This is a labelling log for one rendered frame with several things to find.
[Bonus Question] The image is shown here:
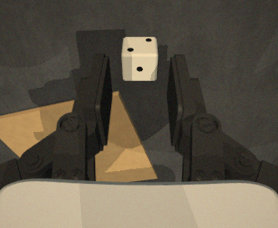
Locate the white die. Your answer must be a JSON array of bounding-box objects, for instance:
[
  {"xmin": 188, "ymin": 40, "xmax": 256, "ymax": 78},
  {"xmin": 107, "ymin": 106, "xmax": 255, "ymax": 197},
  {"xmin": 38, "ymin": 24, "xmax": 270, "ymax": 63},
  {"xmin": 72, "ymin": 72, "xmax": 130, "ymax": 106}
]
[{"xmin": 122, "ymin": 37, "xmax": 158, "ymax": 81}]

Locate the tan flat mat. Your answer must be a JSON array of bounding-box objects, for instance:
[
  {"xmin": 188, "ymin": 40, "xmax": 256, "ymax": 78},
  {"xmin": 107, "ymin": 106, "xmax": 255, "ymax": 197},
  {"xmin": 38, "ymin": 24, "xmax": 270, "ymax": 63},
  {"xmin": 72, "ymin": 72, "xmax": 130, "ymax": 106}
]
[{"xmin": 0, "ymin": 91, "xmax": 158, "ymax": 182}]

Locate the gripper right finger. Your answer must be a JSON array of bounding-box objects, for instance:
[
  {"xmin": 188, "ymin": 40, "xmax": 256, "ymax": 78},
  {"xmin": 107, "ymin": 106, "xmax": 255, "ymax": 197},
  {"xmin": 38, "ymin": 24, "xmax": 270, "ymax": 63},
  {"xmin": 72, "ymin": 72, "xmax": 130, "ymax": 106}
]
[{"xmin": 167, "ymin": 54, "xmax": 278, "ymax": 194}]

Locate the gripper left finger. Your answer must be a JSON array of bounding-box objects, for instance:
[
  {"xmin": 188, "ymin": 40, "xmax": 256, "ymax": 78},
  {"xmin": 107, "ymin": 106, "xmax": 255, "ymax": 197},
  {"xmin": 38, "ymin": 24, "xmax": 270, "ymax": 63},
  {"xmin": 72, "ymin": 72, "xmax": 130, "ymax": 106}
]
[{"xmin": 0, "ymin": 54, "xmax": 113, "ymax": 190}]

